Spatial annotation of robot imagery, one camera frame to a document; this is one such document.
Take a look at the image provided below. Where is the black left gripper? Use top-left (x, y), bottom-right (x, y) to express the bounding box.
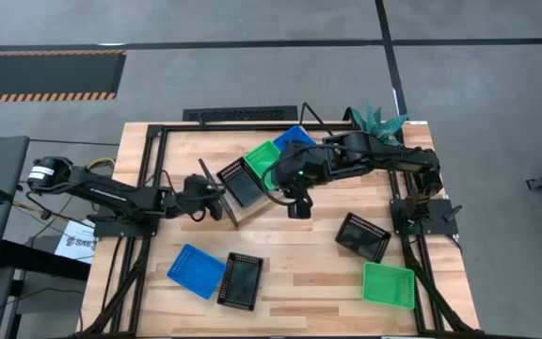
top-left (176, 173), bottom-right (230, 222)

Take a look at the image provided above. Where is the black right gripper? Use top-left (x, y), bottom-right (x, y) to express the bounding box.
top-left (270, 139), bottom-right (334, 219)

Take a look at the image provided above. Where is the black plastic slotted basket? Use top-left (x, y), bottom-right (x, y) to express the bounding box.
top-left (216, 252), bottom-right (265, 312)
top-left (334, 211), bottom-right (392, 265)
top-left (215, 156), bottom-right (269, 209)

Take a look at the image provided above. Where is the green plastic slotted basket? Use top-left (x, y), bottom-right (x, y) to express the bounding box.
top-left (360, 261), bottom-right (417, 311)
top-left (243, 139), bottom-right (283, 191)

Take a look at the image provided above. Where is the blue plastic slotted basket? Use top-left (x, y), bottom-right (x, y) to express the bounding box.
top-left (166, 242), bottom-right (228, 301)
top-left (272, 124), bottom-right (317, 154)

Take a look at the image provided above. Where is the black perforated metal panel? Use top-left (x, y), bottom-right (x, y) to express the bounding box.
top-left (182, 105), bottom-right (299, 123)

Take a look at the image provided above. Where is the teal plant in white pot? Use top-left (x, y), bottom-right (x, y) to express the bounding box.
top-left (349, 100), bottom-right (410, 145)

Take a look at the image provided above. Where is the white printed paper sheet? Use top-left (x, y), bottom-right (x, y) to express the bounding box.
top-left (54, 218), bottom-right (99, 266)

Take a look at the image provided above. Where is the black hazard-striped floor mat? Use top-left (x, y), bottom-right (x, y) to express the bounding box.
top-left (0, 49), bottom-right (128, 104)

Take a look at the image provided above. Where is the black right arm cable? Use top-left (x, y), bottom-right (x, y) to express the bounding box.
top-left (260, 149), bottom-right (300, 207)

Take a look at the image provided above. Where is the black aluminium table frame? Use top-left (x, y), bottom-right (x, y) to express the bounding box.
top-left (80, 120), bottom-right (483, 339)

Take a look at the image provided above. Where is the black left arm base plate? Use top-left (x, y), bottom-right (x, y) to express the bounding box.
top-left (91, 214), bottom-right (159, 238)

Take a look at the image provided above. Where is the yellow cable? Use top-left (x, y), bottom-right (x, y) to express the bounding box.
top-left (11, 156), bottom-right (117, 223)

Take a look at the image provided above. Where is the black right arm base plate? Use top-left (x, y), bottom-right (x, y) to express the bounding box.
top-left (389, 197), bottom-right (459, 237)

